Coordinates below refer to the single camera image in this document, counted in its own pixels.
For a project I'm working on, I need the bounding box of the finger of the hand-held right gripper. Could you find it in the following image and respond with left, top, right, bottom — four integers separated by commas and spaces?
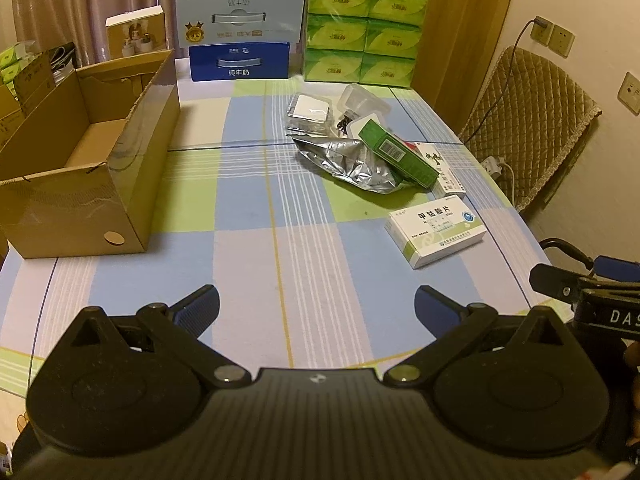
529, 262, 603, 305
590, 254, 640, 285

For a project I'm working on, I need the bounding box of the white power strip cable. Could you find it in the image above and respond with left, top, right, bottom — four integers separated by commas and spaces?
501, 161, 519, 207

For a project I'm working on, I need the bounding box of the brown cardboard box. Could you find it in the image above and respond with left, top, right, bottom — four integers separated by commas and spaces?
0, 47, 182, 260

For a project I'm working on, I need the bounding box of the white medicine box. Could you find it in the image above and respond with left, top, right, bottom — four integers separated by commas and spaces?
384, 205, 488, 270

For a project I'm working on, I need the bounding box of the dark blue milk carton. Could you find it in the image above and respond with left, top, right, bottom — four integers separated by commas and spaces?
189, 42, 291, 82

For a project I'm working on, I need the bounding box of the wooden wardrobe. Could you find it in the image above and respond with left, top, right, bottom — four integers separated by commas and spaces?
385, 0, 521, 136

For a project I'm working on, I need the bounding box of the chair with quilted cover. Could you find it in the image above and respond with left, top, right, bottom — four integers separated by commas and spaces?
457, 45, 603, 218

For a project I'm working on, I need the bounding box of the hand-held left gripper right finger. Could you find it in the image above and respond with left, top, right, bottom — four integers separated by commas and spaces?
382, 285, 571, 388

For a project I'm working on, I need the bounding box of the green cardboard box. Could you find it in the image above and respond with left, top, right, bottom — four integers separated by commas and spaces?
357, 120, 441, 190

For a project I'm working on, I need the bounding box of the dark charger cable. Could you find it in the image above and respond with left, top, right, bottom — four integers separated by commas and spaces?
510, 15, 547, 61

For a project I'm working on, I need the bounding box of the silver foil bag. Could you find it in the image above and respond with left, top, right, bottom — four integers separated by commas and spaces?
292, 135, 416, 195

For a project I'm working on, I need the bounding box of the clear packet with white card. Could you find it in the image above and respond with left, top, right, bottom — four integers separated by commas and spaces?
286, 92, 333, 137

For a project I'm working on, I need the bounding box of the plaid cloth covered desktop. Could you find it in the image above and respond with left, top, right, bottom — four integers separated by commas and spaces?
0, 57, 576, 480

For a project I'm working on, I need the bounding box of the beige product box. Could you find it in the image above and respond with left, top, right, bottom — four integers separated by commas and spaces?
105, 6, 168, 63

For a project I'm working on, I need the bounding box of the beige wall socket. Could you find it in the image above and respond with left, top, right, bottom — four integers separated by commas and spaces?
530, 15, 555, 46
619, 71, 640, 111

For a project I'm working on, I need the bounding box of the stack of green tissue packs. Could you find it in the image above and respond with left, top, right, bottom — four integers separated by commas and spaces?
302, 0, 430, 87

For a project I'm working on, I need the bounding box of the green tissue box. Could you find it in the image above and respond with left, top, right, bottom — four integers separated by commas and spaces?
0, 42, 43, 86

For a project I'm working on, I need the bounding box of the light blue milk carton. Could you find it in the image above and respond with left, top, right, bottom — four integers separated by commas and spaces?
175, 0, 307, 53

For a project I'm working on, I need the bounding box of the brown cardboard carton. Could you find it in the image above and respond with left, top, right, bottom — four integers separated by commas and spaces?
0, 52, 57, 148

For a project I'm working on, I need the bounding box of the clear plastic box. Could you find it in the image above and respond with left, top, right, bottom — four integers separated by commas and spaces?
339, 84, 392, 122

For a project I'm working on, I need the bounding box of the white box with black figure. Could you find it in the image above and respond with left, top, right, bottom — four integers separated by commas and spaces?
415, 141, 467, 200

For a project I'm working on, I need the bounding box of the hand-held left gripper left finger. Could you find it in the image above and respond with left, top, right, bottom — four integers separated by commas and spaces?
70, 284, 251, 387

